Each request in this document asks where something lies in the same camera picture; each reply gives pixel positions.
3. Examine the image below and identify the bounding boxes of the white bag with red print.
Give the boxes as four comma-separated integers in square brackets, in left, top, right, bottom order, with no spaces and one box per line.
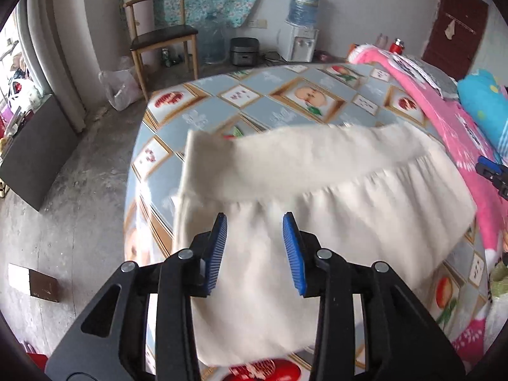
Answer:
[9,78,41,109]

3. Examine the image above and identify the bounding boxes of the silver grey quilted cloth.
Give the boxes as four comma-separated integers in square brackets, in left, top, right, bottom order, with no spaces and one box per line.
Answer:
[391,53,458,97]

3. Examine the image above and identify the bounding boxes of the clear plastic bag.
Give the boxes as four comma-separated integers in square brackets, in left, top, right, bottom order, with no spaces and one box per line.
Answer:
[98,57,144,110]

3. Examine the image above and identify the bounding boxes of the green bottles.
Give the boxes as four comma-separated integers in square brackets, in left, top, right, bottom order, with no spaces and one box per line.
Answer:
[160,48,184,68]

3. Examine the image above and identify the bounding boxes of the dark flat board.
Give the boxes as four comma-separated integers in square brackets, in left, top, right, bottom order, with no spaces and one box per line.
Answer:
[0,94,79,212]

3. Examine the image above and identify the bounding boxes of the pink blanket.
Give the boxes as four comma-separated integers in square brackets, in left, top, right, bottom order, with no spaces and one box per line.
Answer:
[347,43,508,366]

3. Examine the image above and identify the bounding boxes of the brown door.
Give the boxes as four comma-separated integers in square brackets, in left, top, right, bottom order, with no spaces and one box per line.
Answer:
[421,0,490,83]

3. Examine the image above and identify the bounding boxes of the clear empty water jug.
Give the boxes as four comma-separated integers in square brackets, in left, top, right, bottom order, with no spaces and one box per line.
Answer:
[199,13,230,64]

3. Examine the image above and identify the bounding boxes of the white water dispenser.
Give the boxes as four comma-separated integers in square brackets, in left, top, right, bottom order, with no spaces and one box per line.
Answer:
[278,26,320,63]

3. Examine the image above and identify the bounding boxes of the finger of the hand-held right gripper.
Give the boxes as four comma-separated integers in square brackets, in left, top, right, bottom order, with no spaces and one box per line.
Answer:
[476,157,508,199]

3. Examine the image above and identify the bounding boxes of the blue patterned pillow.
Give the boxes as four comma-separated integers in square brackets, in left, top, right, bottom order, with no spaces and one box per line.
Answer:
[456,69,508,160]

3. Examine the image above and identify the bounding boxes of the person's green clothing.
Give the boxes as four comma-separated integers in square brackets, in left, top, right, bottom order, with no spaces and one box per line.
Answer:
[490,262,508,299]

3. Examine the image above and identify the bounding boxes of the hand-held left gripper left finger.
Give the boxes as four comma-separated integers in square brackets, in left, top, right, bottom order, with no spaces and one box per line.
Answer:
[45,213,228,381]

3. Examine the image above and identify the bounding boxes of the brown cardboard box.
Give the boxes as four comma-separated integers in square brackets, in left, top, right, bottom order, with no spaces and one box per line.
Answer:
[8,264,61,303]

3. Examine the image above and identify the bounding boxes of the blue water bottle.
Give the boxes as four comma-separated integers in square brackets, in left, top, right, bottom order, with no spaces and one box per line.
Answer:
[286,0,321,28]

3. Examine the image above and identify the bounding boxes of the black rice cooker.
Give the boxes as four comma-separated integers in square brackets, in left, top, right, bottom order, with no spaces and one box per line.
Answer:
[230,37,261,67]

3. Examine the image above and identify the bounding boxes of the beige zip jacket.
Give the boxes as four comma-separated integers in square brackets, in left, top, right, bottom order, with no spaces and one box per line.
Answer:
[172,122,477,366]

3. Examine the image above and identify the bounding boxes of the grey curtain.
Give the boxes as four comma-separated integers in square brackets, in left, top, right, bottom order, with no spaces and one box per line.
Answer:
[20,0,102,132]

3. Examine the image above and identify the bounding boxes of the wooden chair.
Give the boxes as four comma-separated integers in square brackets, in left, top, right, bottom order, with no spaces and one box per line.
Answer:
[122,0,199,102]

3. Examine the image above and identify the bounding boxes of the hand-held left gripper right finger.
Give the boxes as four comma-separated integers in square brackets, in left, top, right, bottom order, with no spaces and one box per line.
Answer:
[283,212,465,381]

